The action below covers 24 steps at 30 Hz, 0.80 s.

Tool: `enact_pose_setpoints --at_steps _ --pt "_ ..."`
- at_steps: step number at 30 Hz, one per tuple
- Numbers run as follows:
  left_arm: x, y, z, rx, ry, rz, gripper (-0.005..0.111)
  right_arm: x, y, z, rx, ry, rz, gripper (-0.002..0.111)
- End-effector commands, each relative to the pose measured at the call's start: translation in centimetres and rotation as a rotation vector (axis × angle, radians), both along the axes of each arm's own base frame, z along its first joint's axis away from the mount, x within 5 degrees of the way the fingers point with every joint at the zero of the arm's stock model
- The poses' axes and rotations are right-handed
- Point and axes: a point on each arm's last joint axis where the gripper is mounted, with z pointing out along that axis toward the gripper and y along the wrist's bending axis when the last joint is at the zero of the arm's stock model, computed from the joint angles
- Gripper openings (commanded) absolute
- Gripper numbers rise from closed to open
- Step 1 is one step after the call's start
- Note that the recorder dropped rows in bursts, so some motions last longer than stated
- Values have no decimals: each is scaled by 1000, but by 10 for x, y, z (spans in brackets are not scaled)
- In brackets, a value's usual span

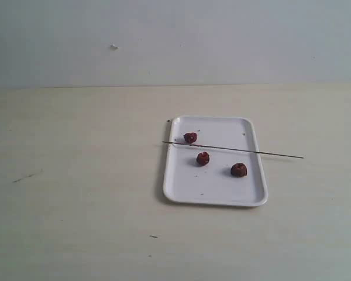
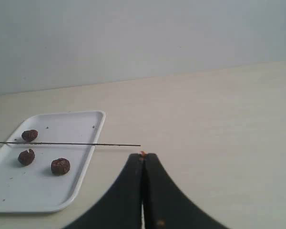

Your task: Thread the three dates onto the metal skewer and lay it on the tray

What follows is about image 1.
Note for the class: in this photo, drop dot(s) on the red date fruit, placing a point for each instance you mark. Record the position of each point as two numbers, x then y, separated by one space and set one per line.
203 158
190 137
238 170

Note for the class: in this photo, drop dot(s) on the red date fruit top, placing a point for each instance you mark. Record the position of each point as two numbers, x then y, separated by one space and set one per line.
190 137

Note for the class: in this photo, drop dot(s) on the thin wooden skewer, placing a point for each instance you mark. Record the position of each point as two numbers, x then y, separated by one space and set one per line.
234 149

